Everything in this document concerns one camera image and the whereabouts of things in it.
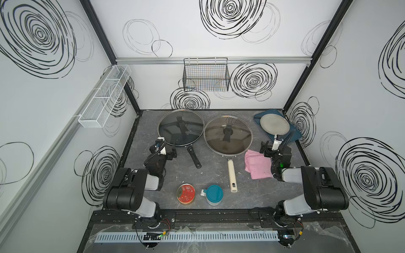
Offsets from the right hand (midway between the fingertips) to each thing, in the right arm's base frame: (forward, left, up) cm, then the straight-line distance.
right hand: (271, 143), depth 92 cm
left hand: (-4, +62, +4) cm, 62 cm away
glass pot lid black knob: (-2, +27, +10) cm, 28 cm away
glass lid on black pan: (+4, +51, +8) cm, 52 cm away
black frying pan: (-6, +47, +1) cm, 47 cm away
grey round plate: (+20, -9, -6) cm, 23 cm away
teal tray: (-5, -4, +15) cm, 16 cm away
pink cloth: (-11, +8, -6) cm, 15 cm away
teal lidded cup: (-30, +34, 0) cm, 45 cm away
